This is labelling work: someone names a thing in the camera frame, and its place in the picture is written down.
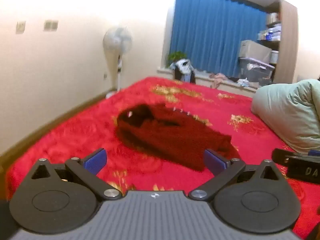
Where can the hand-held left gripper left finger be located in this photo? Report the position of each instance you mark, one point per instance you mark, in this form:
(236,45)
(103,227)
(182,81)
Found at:
(96,161)

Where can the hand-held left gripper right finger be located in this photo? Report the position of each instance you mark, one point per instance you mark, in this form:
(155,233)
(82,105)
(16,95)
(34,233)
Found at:
(215,162)

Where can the window sill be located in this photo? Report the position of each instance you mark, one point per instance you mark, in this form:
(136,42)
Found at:
(202,76)

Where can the white crumpled cloth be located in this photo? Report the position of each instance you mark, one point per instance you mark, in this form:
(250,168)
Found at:
(243,82)

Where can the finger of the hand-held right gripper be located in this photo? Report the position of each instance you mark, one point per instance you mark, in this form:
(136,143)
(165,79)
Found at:
(278,156)

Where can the white standing fan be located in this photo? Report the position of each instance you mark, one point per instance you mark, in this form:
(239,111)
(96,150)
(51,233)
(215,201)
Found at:
(117,40)

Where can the metal pot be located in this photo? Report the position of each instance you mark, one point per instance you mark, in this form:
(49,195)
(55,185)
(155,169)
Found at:
(272,18)

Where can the red floral blanket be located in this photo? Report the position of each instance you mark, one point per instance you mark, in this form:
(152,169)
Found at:
(75,130)

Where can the light green pillow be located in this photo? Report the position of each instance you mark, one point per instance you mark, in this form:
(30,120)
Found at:
(287,115)

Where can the wall socket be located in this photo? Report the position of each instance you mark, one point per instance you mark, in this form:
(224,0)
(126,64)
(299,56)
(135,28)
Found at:
(20,27)

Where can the pink cloth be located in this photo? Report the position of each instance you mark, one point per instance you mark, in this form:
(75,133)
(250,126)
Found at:
(218,78)

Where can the green potted plant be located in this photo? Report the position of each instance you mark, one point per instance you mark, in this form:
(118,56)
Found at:
(176,55)

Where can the clear plastic storage bin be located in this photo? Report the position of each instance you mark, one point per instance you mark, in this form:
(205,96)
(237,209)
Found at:
(257,72)

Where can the wooden shelf unit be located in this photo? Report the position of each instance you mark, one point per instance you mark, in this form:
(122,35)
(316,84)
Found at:
(288,42)

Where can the blue curtain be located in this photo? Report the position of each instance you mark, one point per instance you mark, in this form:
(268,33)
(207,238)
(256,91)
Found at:
(207,30)

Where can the wall switch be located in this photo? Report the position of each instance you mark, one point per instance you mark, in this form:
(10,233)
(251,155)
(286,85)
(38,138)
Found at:
(51,25)

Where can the cardboard box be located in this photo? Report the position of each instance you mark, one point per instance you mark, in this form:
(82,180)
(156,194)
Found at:
(255,50)

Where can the bag of clothes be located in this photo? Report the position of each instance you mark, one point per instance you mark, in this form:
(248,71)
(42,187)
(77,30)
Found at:
(183,67)

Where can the dark red knitted sweater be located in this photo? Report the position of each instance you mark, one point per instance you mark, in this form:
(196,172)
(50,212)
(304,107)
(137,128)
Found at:
(175,137)

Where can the stack of blue white packs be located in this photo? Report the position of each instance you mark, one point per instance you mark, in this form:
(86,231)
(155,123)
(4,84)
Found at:
(271,33)

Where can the white jar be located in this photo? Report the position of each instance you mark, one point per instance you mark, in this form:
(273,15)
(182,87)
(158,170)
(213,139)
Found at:
(274,57)

